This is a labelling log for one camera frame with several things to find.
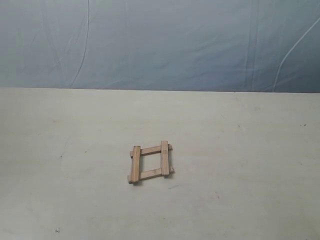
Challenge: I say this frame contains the wooden stick with holes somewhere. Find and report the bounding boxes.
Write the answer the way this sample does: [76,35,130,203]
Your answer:
[160,140,170,176]

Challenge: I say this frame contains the blue-grey backdrop cloth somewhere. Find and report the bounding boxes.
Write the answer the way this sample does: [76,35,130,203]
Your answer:
[0,0,320,93]

